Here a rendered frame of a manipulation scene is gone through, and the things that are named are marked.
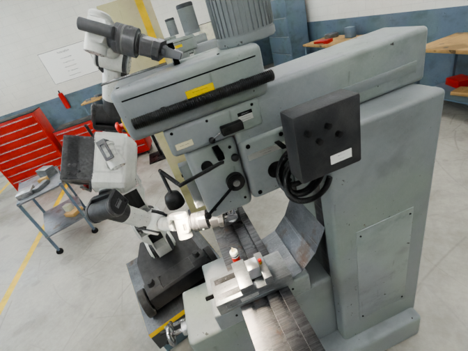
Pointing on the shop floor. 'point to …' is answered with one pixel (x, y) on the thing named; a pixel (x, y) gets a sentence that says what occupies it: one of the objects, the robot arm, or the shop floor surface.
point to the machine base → (377, 334)
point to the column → (380, 208)
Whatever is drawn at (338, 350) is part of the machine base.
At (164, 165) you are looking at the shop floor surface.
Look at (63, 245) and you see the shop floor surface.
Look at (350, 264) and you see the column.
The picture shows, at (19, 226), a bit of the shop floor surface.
